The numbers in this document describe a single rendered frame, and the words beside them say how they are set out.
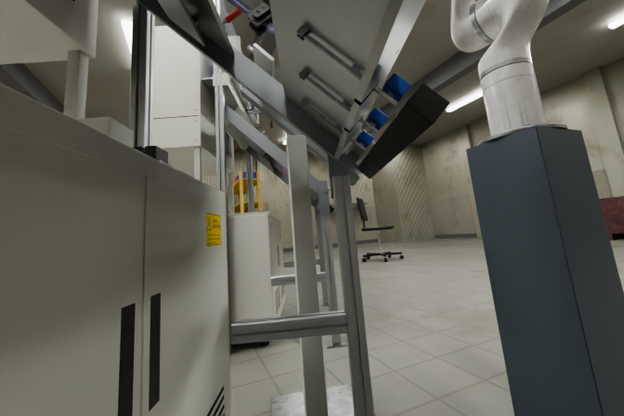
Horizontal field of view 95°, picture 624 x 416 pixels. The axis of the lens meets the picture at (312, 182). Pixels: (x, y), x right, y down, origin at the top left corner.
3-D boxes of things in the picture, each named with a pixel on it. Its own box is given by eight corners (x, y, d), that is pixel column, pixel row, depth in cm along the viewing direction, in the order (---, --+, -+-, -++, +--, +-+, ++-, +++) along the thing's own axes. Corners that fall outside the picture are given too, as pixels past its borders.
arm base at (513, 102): (507, 151, 87) (495, 95, 90) (585, 129, 69) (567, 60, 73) (461, 149, 79) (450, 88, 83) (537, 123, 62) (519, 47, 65)
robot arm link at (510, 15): (495, 89, 86) (480, 19, 90) (573, 53, 70) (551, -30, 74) (471, 82, 80) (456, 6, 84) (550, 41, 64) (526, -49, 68)
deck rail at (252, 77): (337, 162, 71) (352, 143, 72) (337, 160, 69) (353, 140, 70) (134, -1, 78) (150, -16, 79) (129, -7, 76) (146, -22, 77)
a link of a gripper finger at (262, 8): (274, -3, 54) (246, 17, 53) (272, -18, 51) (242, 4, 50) (284, 8, 54) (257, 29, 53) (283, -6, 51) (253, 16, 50)
